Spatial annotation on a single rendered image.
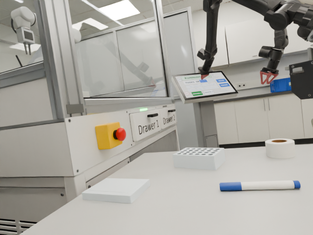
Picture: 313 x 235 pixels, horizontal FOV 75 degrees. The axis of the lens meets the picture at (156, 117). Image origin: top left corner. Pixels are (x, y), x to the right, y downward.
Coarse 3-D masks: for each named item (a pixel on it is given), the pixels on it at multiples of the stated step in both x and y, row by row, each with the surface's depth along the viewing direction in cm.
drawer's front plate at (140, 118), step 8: (144, 112) 89; (152, 112) 98; (136, 120) 81; (144, 120) 88; (152, 120) 97; (136, 128) 80; (144, 128) 87; (160, 128) 106; (136, 136) 80; (144, 136) 87
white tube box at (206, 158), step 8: (176, 152) 60; (184, 152) 59; (192, 152) 59; (200, 152) 58; (208, 152) 56; (216, 152) 54; (224, 152) 58; (176, 160) 58; (184, 160) 57; (192, 160) 55; (200, 160) 54; (208, 160) 53; (216, 160) 53; (224, 160) 58; (192, 168) 56; (200, 168) 54; (208, 168) 53; (216, 168) 52
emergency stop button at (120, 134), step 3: (117, 129) 59; (120, 129) 59; (123, 129) 60; (117, 132) 59; (120, 132) 59; (123, 132) 60; (117, 135) 58; (120, 135) 59; (123, 135) 60; (117, 138) 59; (120, 138) 59; (123, 138) 60
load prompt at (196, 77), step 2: (182, 76) 181; (184, 76) 181; (186, 76) 182; (188, 76) 182; (190, 76) 182; (192, 76) 183; (194, 76) 183; (196, 76) 184; (198, 76) 184; (200, 76) 185; (206, 76) 186; (208, 76) 186; (210, 76) 187; (182, 78) 179; (184, 78) 180; (186, 78) 180; (188, 78) 180; (190, 78) 181; (192, 78) 181; (194, 78) 182; (196, 78) 182; (198, 78) 182; (200, 78) 183
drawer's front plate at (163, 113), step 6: (162, 108) 112; (168, 108) 123; (174, 108) 135; (162, 114) 111; (168, 114) 121; (174, 114) 134; (162, 120) 110; (168, 120) 120; (174, 120) 132; (162, 126) 109
